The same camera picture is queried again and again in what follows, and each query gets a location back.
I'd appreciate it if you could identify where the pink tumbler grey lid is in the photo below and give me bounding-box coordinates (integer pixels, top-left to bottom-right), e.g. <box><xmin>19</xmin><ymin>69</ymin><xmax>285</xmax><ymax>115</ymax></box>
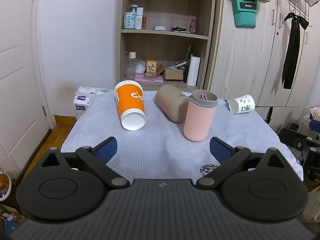
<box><xmin>183</xmin><ymin>89</ymin><xmax>218</xmax><ymax>142</ymax></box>

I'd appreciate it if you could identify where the white paper towel roll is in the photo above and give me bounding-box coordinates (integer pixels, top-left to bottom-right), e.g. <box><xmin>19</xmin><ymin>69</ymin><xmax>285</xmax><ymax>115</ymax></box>
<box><xmin>187</xmin><ymin>55</ymin><xmax>201</xmax><ymax>86</ymax></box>

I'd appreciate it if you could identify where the orange coco paper cup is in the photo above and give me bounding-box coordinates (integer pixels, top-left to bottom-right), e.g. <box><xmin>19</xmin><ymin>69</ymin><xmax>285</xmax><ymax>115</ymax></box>
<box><xmin>114</xmin><ymin>80</ymin><xmax>146</xmax><ymax>131</ymax></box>

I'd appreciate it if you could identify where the small cardboard box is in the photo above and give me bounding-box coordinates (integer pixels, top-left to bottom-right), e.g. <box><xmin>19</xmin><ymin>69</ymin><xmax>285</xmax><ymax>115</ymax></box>
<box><xmin>164</xmin><ymin>68</ymin><xmax>184</xmax><ymax>80</ymax></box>

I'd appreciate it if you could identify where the teal wipes canister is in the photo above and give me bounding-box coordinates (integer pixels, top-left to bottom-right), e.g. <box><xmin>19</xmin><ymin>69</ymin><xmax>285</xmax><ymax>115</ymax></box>
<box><xmin>123</xmin><ymin>12</ymin><xmax>136</xmax><ymax>29</ymax></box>

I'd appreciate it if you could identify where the pink small bottle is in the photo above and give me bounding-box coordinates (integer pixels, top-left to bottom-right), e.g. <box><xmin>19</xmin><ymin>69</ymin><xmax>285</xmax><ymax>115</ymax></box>
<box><xmin>189</xmin><ymin>17</ymin><xmax>197</xmax><ymax>34</ymax></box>

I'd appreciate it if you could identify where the wooden wardrobe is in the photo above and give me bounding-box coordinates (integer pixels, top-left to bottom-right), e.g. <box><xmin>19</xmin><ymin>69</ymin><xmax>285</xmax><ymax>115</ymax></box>
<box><xmin>208</xmin><ymin>0</ymin><xmax>319</xmax><ymax>107</ymax></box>

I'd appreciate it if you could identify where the clear bottle cream cap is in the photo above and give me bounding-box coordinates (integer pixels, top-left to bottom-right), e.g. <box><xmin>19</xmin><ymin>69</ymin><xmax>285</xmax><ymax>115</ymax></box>
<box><xmin>126</xmin><ymin>51</ymin><xmax>136</xmax><ymax>79</ymax></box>

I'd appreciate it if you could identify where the wooden bookshelf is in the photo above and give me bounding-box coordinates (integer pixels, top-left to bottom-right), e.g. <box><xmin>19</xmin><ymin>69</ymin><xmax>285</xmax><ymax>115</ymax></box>
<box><xmin>116</xmin><ymin>0</ymin><xmax>216</xmax><ymax>92</ymax></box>

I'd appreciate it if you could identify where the pink flat box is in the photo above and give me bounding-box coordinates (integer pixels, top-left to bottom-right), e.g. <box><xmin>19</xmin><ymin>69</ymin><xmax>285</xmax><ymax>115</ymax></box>
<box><xmin>134</xmin><ymin>74</ymin><xmax>163</xmax><ymax>83</ymax></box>

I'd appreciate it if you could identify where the white door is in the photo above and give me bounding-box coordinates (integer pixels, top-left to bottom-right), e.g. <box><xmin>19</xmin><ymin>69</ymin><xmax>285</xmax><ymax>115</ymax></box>
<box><xmin>1</xmin><ymin>0</ymin><xmax>49</xmax><ymax>172</ymax></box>

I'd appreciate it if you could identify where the white floral paper cup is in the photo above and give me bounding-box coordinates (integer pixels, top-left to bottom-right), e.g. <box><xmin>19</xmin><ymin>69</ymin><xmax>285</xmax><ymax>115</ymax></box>
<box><xmin>229</xmin><ymin>94</ymin><xmax>255</xmax><ymax>114</ymax></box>

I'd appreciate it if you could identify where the orange floral tea box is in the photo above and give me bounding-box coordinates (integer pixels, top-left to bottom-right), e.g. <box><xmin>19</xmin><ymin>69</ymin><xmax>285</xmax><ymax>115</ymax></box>
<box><xmin>146</xmin><ymin>59</ymin><xmax>157</xmax><ymax>73</ymax></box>

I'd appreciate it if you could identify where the small white cup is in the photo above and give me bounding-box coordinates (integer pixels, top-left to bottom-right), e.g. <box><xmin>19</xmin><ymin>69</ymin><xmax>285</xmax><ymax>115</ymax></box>
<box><xmin>135</xmin><ymin>61</ymin><xmax>146</xmax><ymax>74</ymax></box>

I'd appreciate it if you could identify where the white pump bottle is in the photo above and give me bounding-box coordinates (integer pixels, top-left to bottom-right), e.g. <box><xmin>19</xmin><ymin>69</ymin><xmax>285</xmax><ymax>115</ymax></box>
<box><xmin>130</xmin><ymin>4</ymin><xmax>144</xmax><ymax>30</ymax></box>

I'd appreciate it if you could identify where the teal wall pouch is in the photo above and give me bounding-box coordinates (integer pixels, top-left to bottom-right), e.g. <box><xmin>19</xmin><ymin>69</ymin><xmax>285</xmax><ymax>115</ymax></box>
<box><xmin>232</xmin><ymin>0</ymin><xmax>258</xmax><ymax>29</ymax></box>

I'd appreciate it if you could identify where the tissue pack bundle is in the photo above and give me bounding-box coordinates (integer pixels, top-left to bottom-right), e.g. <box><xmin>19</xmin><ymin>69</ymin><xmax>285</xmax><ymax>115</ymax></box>
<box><xmin>73</xmin><ymin>86</ymin><xmax>111</xmax><ymax>120</ymax></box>

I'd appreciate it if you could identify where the black ribbon bow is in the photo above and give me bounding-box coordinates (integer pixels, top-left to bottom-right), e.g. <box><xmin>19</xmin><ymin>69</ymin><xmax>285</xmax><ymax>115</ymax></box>
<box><xmin>281</xmin><ymin>12</ymin><xmax>309</xmax><ymax>89</ymax></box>

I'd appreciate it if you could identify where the white patterned tablecloth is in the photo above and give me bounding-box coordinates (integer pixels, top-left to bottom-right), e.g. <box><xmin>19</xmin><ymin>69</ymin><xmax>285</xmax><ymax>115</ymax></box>
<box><xmin>62</xmin><ymin>90</ymin><xmax>303</xmax><ymax>181</ymax></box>

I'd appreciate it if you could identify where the beige brown tumbler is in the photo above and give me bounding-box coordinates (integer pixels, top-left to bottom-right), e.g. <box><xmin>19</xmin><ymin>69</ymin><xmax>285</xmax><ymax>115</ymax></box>
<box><xmin>155</xmin><ymin>85</ymin><xmax>189</xmax><ymax>123</ymax></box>

